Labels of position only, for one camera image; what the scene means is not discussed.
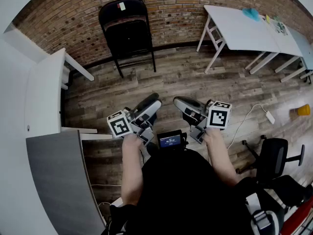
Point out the white desk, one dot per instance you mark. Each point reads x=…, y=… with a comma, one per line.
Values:
x=44, y=94

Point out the narrow white table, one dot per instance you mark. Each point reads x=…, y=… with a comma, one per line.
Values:
x=283, y=43

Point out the yellow paper note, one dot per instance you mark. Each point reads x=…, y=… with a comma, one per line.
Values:
x=268, y=19

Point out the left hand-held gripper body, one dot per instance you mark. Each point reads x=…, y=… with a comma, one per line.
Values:
x=119, y=125

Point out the person's black clothing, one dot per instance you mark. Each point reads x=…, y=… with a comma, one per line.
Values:
x=181, y=192

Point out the person's right forearm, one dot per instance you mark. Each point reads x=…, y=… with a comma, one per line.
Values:
x=220, y=160

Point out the grey desk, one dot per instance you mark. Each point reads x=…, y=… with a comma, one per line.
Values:
x=56, y=175

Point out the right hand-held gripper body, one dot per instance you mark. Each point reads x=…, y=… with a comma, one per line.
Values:
x=217, y=116

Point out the black office chair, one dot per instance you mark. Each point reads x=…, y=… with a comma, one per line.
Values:
x=271, y=155

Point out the pale sticker with red tab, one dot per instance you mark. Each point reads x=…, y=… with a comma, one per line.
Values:
x=121, y=6

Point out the turquoise cloth on table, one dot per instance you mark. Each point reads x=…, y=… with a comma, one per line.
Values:
x=252, y=13

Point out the red box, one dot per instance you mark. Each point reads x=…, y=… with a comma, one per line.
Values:
x=298, y=217

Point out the white power adapter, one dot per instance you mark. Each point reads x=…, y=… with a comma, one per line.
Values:
x=270, y=117

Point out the yellow cup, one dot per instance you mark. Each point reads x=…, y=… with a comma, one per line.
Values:
x=303, y=109

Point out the black chest display device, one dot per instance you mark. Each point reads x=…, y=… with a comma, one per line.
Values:
x=168, y=140

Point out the large white table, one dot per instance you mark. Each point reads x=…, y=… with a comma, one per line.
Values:
x=239, y=30

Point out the pale blue table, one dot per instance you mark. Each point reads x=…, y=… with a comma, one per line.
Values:
x=303, y=45

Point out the black folding chair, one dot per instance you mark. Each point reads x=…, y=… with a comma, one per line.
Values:
x=127, y=38

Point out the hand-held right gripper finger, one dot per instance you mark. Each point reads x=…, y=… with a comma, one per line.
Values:
x=195, y=102
x=184, y=106

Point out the heap of small items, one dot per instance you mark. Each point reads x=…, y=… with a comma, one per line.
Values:
x=278, y=26

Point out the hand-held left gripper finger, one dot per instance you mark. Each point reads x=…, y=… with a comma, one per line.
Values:
x=148, y=100
x=153, y=108

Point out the person's left forearm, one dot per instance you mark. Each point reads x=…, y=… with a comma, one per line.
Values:
x=130, y=168

